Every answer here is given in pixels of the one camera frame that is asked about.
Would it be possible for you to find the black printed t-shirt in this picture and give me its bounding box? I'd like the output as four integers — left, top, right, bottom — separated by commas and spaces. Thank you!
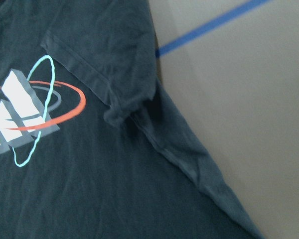
0, 0, 262, 239

